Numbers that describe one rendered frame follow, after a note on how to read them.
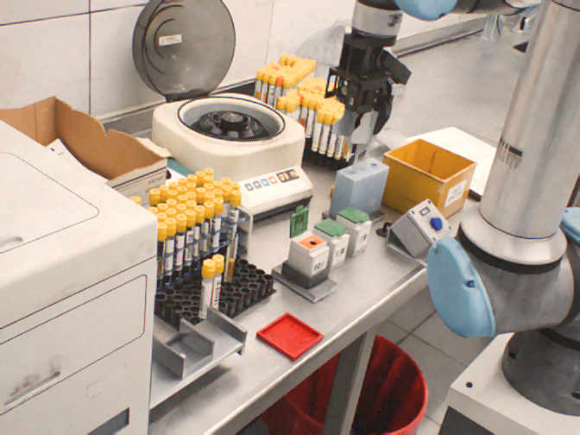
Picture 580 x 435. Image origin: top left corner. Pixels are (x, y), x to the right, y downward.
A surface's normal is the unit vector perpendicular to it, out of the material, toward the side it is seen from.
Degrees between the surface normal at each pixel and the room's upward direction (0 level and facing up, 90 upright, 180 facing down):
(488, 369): 5
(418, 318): 0
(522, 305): 92
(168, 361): 90
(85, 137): 88
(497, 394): 5
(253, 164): 90
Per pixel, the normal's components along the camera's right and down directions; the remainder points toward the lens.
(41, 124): 0.77, 0.40
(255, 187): 0.41, -0.57
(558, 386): -0.40, 0.11
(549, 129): -0.37, 0.48
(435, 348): 0.15, -0.85
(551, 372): -0.57, 0.04
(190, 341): -0.63, 0.32
